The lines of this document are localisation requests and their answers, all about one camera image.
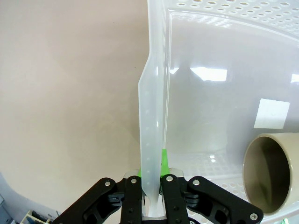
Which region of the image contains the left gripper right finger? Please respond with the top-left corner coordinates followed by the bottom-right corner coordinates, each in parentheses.
top-left (159, 148), bottom-right (263, 224)

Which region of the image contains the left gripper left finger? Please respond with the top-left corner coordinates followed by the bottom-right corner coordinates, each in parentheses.
top-left (53, 169), bottom-right (143, 224)

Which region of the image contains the white perforated plastic basket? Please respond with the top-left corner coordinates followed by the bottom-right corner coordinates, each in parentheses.
top-left (136, 0), bottom-right (299, 221)

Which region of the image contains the white organizer tray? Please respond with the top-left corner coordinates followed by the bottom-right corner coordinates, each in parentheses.
top-left (20, 209), bottom-right (57, 224)

